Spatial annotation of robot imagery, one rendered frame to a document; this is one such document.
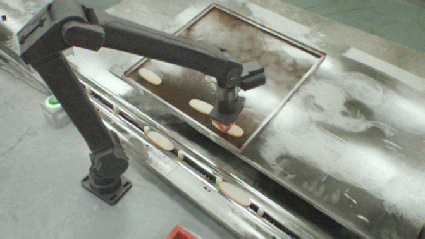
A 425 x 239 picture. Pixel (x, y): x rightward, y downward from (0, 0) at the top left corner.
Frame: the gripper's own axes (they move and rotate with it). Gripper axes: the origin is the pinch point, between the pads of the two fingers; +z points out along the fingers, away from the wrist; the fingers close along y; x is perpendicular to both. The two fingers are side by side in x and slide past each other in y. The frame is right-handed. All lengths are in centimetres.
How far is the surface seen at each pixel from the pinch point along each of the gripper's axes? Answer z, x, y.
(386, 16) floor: 141, -24, 280
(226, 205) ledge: 1.1, -11.6, -21.7
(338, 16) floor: 135, 16, 249
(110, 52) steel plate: 10, 61, 16
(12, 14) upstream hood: -3, 98, 5
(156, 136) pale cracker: 2.3, 17.3, -12.5
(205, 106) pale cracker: 0.1, 9.5, 3.2
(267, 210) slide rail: 3.4, -21.4, -16.7
